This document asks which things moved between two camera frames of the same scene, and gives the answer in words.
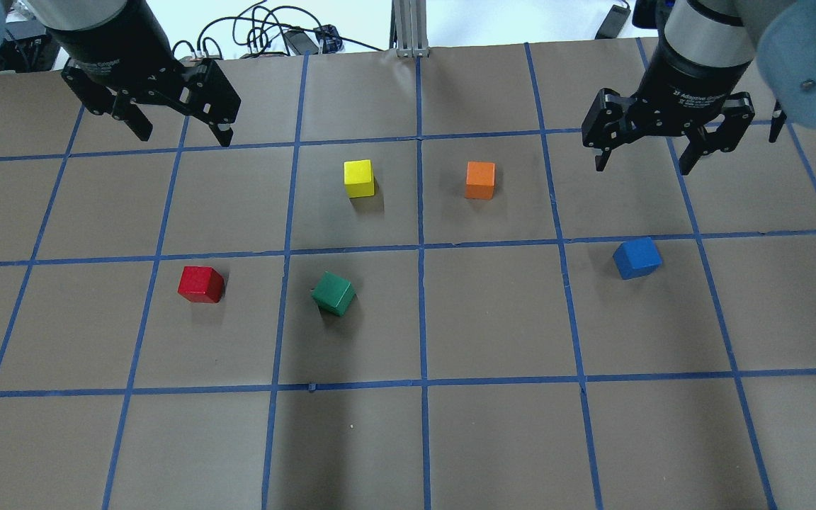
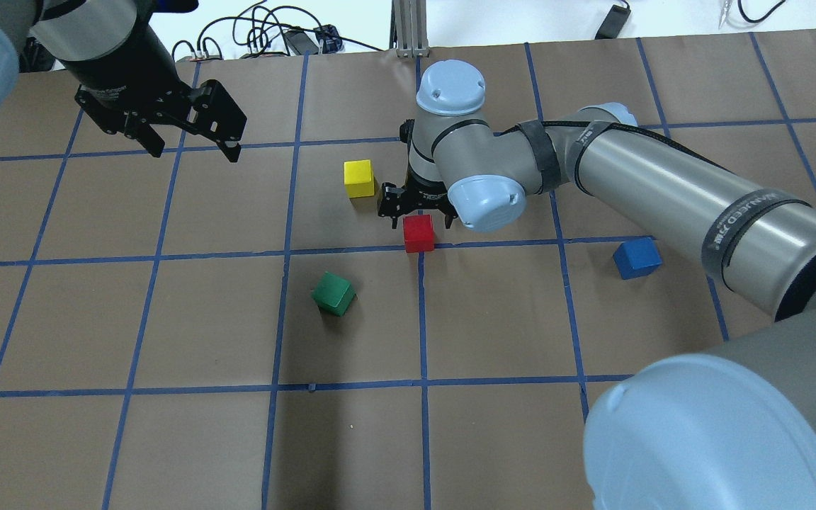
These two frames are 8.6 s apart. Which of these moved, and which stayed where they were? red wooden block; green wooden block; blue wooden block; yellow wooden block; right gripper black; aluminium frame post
Moved: red wooden block; right gripper black
Stayed: green wooden block; yellow wooden block; blue wooden block; aluminium frame post
